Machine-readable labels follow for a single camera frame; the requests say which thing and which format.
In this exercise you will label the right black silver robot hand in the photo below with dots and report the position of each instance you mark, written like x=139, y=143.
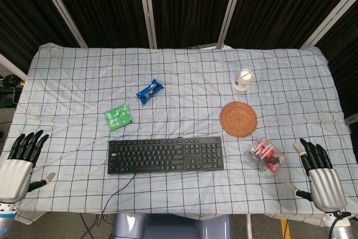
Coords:
x=325, y=188

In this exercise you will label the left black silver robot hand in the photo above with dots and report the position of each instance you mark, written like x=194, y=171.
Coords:
x=15, y=178

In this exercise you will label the black keyboard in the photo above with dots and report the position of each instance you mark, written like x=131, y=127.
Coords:
x=156, y=155

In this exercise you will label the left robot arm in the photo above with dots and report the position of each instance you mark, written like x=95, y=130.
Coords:
x=5, y=219

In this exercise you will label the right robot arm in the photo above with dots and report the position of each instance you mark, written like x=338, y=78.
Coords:
x=344, y=227

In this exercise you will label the clear box with red contents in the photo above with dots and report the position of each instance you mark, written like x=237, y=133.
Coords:
x=265, y=155

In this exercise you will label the white table leg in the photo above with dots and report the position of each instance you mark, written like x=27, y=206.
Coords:
x=249, y=226

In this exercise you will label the round woven brown coaster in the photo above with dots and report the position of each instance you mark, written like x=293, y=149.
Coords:
x=238, y=119

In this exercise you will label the green tea packet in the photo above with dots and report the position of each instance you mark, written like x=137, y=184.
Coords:
x=117, y=117

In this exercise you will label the white floral paper cup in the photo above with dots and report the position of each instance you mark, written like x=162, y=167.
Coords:
x=242, y=82

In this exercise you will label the dark ribbed partition panel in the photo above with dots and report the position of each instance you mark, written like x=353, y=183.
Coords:
x=103, y=6
x=346, y=54
x=279, y=6
x=25, y=12
x=190, y=6

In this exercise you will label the grey blue robot torso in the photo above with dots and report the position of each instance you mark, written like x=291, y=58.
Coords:
x=167, y=227

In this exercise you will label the blue snack packet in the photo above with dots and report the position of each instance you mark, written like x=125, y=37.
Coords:
x=149, y=91

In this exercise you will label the light blue checked tablecloth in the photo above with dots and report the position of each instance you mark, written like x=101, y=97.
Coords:
x=181, y=76

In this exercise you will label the white partition frame post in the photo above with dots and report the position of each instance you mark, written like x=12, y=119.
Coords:
x=11, y=65
x=65, y=15
x=327, y=20
x=147, y=12
x=228, y=18

